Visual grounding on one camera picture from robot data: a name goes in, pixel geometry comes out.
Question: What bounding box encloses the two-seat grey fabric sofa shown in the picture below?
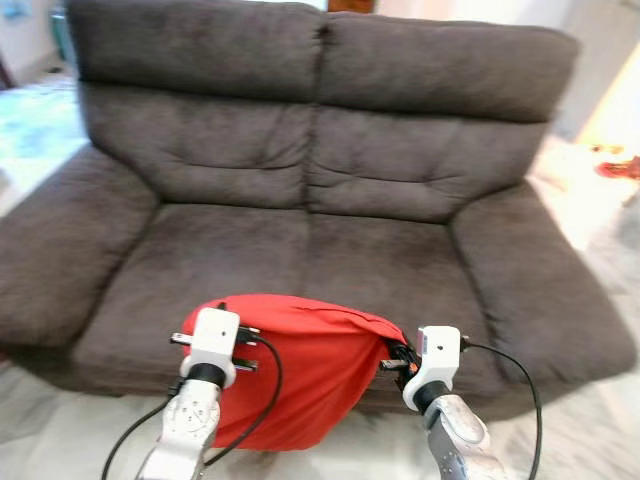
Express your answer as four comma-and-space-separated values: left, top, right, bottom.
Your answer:
0, 0, 640, 421

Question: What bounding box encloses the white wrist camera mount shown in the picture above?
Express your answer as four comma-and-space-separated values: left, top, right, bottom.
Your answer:
403, 325, 464, 411
180, 307, 242, 389

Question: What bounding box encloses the dark wooden door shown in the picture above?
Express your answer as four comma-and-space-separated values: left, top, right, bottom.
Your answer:
328, 0, 377, 14

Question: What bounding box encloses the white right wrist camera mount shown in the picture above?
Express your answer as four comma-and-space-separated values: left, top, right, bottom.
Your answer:
403, 325, 464, 411

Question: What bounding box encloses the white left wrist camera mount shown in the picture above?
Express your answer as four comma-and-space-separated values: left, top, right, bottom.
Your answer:
180, 307, 242, 389

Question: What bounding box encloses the red pillow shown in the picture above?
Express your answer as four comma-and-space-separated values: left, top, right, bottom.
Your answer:
180, 293, 409, 453

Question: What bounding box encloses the small red object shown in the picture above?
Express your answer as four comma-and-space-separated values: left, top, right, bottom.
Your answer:
595, 145, 640, 184

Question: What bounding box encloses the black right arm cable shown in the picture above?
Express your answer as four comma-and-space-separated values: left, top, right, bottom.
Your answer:
460, 340, 544, 480

